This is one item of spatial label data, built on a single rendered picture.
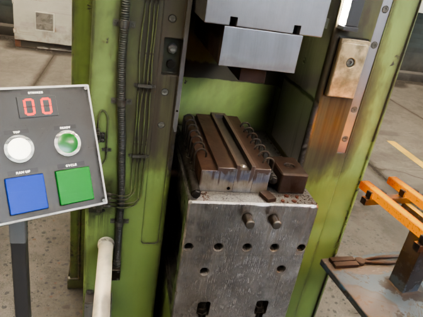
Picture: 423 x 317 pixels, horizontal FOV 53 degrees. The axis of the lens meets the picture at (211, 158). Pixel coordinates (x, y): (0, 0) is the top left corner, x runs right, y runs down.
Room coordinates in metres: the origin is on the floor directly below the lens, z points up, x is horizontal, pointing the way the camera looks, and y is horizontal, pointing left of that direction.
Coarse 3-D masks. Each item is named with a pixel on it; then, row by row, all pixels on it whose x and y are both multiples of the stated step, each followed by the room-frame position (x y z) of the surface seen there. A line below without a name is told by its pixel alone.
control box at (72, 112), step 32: (0, 96) 0.80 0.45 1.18; (32, 96) 0.84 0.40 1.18; (64, 96) 0.88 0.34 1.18; (0, 128) 0.77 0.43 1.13; (32, 128) 0.81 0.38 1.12; (64, 128) 0.85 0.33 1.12; (0, 160) 0.74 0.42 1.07; (32, 160) 0.77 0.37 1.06; (64, 160) 0.81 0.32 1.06; (96, 160) 0.85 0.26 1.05; (0, 192) 0.71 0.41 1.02; (96, 192) 0.82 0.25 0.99; (0, 224) 0.68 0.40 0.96
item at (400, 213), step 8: (360, 184) 1.13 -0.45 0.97; (368, 184) 1.11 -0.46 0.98; (376, 192) 1.07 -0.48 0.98; (376, 200) 1.05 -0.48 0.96; (384, 200) 1.03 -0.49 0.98; (392, 200) 1.04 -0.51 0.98; (384, 208) 1.02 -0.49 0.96; (392, 208) 1.00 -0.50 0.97; (400, 208) 1.00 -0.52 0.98; (400, 216) 0.97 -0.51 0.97; (408, 216) 0.96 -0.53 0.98; (408, 224) 0.94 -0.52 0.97; (416, 224) 0.93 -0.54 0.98; (416, 232) 0.91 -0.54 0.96
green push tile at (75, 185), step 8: (80, 168) 0.82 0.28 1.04; (88, 168) 0.83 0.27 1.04; (56, 176) 0.78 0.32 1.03; (64, 176) 0.79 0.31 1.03; (72, 176) 0.80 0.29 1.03; (80, 176) 0.81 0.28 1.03; (88, 176) 0.82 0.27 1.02; (64, 184) 0.78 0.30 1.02; (72, 184) 0.79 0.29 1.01; (80, 184) 0.80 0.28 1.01; (88, 184) 0.81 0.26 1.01; (64, 192) 0.77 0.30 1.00; (72, 192) 0.78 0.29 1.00; (80, 192) 0.79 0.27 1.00; (88, 192) 0.80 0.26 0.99; (64, 200) 0.76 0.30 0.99; (72, 200) 0.77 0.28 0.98; (80, 200) 0.78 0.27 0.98
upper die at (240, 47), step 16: (208, 32) 1.20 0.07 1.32; (224, 32) 1.03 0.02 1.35; (240, 32) 1.04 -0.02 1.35; (256, 32) 1.05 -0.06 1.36; (272, 32) 1.06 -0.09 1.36; (208, 48) 1.17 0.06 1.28; (224, 48) 1.03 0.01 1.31; (240, 48) 1.04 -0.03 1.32; (256, 48) 1.05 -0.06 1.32; (272, 48) 1.06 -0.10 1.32; (288, 48) 1.07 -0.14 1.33; (224, 64) 1.03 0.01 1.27; (240, 64) 1.04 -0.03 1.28; (256, 64) 1.05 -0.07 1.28; (272, 64) 1.06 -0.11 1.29; (288, 64) 1.07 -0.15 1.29
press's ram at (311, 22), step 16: (208, 0) 1.02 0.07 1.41; (224, 0) 1.02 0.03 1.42; (240, 0) 1.03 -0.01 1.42; (256, 0) 1.04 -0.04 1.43; (272, 0) 1.05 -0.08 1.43; (288, 0) 1.06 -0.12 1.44; (304, 0) 1.07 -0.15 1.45; (320, 0) 1.08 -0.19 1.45; (208, 16) 1.02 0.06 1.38; (224, 16) 1.03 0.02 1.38; (240, 16) 1.04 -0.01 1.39; (256, 16) 1.04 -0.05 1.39; (272, 16) 1.05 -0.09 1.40; (288, 16) 1.06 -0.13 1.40; (304, 16) 1.07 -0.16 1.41; (320, 16) 1.08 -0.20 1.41; (288, 32) 1.07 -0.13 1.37; (304, 32) 1.08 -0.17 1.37; (320, 32) 1.09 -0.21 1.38
